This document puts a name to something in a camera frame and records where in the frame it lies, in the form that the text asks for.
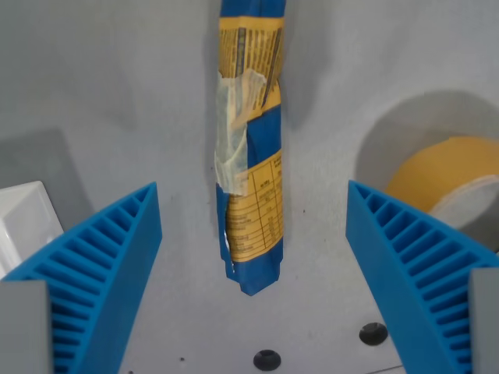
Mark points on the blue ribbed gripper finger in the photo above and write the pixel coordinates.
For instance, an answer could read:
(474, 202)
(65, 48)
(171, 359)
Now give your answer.
(421, 280)
(97, 272)

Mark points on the blue and yellow bag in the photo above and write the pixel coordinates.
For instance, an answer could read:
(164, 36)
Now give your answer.
(257, 136)

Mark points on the yellow tape roll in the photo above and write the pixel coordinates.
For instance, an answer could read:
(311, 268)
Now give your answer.
(436, 171)

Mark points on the white wall socket box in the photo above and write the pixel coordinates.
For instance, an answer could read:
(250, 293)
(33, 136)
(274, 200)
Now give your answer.
(23, 222)

